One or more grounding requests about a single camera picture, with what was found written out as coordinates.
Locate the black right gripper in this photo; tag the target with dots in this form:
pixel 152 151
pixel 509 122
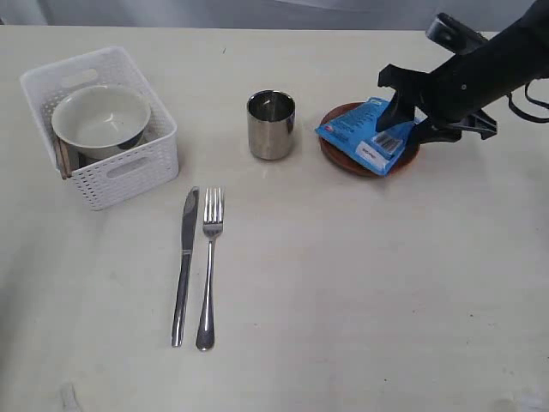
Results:
pixel 447 112

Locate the blue snack packet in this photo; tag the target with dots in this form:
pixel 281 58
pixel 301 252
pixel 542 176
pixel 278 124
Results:
pixel 354 133

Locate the brown plate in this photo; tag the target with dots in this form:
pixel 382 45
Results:
pixel 341 160

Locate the steel cup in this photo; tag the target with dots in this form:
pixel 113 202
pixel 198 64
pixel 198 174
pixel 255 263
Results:
pixel 270 123

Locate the silver fork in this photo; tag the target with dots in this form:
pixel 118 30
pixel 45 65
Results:
pixel 212 228

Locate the silver table knife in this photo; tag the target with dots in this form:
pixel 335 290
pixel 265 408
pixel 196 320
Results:
pixel 188 228

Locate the white perforated plastic basket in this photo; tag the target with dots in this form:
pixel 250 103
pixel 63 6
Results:
pixel 122 176

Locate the speckled grey ceramic bowl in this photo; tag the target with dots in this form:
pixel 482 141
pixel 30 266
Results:
pixel 101 121

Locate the brown wooden chopsticks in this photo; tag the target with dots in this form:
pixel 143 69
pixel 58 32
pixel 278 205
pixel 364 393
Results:
pixel 63 161

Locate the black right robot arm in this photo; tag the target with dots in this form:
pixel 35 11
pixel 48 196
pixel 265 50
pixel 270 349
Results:
pixel 480 71

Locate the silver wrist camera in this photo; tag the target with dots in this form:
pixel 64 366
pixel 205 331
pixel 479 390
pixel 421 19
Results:
pixel 453 35

